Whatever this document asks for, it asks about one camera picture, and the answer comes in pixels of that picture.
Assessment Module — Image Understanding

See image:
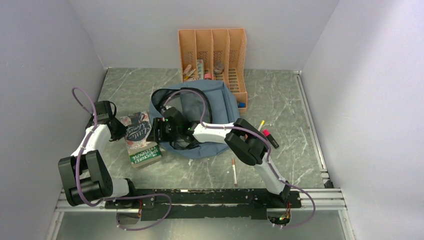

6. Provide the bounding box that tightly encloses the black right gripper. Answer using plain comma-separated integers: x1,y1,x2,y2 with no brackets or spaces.
146,117,182,142

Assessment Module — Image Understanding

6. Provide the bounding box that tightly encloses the floral Little Women book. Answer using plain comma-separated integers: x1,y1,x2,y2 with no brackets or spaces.
119,111,157,155

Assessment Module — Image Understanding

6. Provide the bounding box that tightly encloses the blue student backpack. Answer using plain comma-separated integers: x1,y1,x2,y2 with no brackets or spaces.
149,79,240,159

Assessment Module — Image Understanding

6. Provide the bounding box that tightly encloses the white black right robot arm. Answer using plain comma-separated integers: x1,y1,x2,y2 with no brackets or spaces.
146,107,291,207

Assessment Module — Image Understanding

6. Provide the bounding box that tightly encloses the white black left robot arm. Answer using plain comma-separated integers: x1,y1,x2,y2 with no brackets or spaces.
58,101,139,208

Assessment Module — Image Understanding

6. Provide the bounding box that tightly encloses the green Treehouse book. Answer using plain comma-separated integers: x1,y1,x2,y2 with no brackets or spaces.
129,145,162,168

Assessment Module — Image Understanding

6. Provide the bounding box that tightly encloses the white green card box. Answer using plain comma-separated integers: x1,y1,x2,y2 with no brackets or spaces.
196,59,205,80

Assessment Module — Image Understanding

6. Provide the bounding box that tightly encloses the brown round tape roll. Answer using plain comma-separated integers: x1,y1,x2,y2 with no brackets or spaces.
213,61,225,76

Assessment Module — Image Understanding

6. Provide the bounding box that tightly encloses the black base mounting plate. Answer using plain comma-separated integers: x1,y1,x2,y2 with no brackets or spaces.
105,188,302,221

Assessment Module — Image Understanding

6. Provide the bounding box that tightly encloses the orange plastic file organizer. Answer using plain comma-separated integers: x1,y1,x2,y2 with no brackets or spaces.
178,28,248,113

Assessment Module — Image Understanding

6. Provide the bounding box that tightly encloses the brown white marker pen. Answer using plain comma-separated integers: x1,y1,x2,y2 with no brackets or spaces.
231,157,238,187

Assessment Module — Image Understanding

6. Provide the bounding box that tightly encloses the yellow white marker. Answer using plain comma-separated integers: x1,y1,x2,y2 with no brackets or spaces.
257,120,265,131

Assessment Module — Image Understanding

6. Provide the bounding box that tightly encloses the pink black highlighter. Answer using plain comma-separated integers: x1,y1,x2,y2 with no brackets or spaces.
262,129,280,149

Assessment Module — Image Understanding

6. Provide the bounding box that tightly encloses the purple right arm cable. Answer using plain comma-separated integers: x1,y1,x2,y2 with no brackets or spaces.
160,88,316,229

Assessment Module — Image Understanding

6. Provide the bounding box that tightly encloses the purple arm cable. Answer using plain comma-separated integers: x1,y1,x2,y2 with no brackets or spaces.
160,88,316,229
72,87,172,232

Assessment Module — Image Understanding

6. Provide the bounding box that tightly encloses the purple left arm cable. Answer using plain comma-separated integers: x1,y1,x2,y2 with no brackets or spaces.
72,87,172,232

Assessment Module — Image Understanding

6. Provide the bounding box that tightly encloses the aluminium frame rail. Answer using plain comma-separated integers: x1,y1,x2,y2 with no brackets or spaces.
54,188,347,213

